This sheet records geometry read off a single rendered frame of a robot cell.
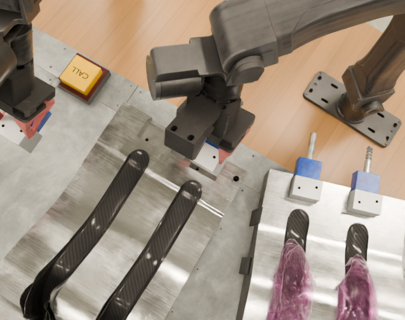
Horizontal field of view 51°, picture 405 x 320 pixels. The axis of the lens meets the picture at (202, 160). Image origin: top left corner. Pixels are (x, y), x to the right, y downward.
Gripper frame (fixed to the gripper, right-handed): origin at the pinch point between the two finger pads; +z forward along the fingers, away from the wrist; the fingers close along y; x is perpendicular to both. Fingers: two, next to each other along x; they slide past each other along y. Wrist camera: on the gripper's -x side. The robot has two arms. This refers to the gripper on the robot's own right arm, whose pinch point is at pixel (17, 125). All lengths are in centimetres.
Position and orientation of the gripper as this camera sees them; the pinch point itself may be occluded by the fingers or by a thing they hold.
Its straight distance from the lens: 75.9
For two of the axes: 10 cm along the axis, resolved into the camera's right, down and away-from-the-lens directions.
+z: -2.6, 6.1, 7.5
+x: 4.3, -6.2, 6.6
